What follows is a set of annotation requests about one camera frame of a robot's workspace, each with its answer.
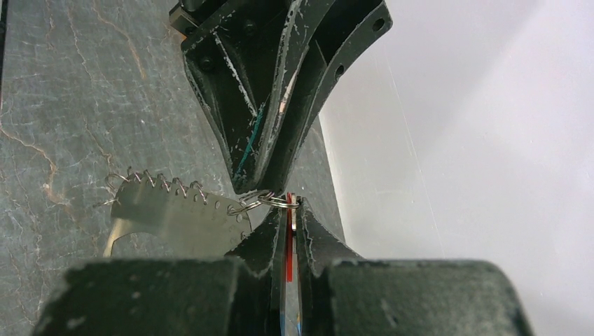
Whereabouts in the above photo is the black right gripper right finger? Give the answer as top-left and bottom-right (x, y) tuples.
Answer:
(296, 199), (533, 335)

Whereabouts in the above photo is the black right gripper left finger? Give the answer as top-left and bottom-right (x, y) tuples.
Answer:
(33, 209), (286, 335)

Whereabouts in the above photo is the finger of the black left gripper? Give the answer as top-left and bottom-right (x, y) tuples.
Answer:
(170, 1), (304, 194)
(252, 1), (392, 193)

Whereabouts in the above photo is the metal key holder plate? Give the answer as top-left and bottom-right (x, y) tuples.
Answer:
(92, 166), (301, 259)

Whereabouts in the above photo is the red key tag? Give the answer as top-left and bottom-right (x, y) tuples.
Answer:
(285, 208), (296, 283)

